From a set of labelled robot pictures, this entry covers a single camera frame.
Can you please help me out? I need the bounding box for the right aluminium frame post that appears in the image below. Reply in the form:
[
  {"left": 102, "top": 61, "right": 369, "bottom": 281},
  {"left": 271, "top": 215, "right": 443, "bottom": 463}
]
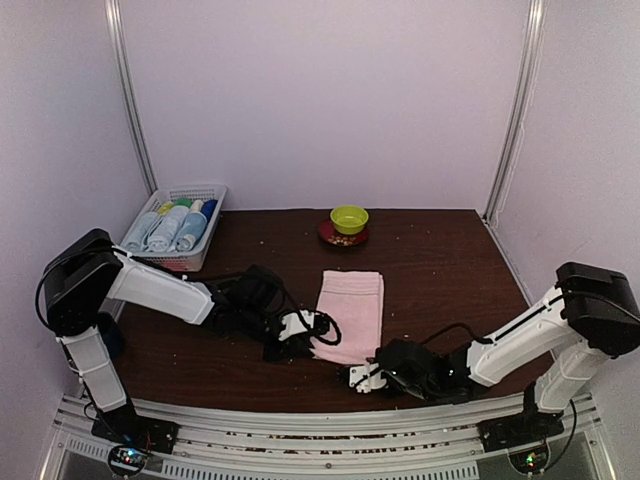
[{"left": 483, "top": 0, "right": 546, "bottom": 227}]

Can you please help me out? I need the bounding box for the pink towel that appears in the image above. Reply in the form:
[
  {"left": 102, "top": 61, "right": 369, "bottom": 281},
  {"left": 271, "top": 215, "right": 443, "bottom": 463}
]
[{"left": 312, "top": 270, "right": 384, "bottom": 365}]

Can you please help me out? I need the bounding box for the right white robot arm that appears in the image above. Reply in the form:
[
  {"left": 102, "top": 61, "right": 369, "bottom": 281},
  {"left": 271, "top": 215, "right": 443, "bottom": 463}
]
[{"left": 374, "top": 262, "right": 639, "bottom": 451}]

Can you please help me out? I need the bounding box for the dark blue mug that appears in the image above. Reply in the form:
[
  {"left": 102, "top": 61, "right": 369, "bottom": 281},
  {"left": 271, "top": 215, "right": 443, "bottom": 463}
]
[{"left": 97, "top": 311, "right": 126, "bottom": 360}]

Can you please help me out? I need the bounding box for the green rolled towel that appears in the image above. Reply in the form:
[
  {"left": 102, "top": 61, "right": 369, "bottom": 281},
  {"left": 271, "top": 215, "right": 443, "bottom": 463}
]
[{"left": 174, "top": 197, "right": 193, "bottom": 208}]

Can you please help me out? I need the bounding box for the white rolled towel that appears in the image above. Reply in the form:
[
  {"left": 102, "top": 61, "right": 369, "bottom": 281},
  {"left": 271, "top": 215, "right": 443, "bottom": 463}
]
[{"left": 190, "top": 199, "right": 204, "bottom": 213}]

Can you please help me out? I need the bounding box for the red floral plate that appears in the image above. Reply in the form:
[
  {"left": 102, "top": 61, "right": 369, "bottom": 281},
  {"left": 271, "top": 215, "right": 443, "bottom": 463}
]
[{"left": 317, "top": 218, "right": 369, "bottom": 247}]

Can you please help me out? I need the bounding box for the yellow rolled towel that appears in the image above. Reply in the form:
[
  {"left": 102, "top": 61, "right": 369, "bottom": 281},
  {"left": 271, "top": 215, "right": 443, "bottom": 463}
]
[{"left": 156, "top": 201, "right": 174, "bottom": 216}]

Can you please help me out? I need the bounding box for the white plastic basket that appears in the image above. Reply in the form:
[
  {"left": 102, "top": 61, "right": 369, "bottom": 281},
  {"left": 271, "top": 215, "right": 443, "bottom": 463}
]
[{"left": 120, "top": 184, "right": 227, "bottom": 272}]

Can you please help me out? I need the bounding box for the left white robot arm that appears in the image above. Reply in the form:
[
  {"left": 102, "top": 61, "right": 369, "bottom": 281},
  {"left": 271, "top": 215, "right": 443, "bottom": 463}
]
[{"left": 34, "top": 229, "right": 328, "bottom": 444}]

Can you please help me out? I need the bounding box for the green plastic bowl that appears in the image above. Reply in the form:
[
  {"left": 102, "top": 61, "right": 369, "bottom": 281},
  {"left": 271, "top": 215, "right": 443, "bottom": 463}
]
[{"left": 330, "top": 205, "right": 369, "bottom": 235}]

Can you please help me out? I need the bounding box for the dark blue rolled towel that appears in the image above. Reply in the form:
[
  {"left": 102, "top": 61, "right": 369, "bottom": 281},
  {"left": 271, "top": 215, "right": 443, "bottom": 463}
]
[{"left": 200, "top": 199, "right": 218, "bottom": 220}]

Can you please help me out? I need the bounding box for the light blue rolled towel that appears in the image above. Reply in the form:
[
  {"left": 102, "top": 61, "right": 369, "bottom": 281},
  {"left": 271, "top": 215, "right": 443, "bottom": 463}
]
[{"left": 122, "top": 205, "right": 189, "bottom": 253}]

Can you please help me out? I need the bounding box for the blue polka dot towel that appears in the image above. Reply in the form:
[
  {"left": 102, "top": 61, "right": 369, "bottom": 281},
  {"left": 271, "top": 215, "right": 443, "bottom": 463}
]
[{"left": 174, "top": 212, "right": 208, "bottom": 252}]

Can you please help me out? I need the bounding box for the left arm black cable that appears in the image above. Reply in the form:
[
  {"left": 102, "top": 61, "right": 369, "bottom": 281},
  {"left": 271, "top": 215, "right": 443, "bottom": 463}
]
[{"left": 184, "top": 269, "right": 346, "bottom": 347}]

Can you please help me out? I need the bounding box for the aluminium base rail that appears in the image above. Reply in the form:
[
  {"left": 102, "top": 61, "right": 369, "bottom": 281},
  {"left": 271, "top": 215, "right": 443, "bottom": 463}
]
[{"left": 36, "top": 394, "right": 622, "bottom": 479}]

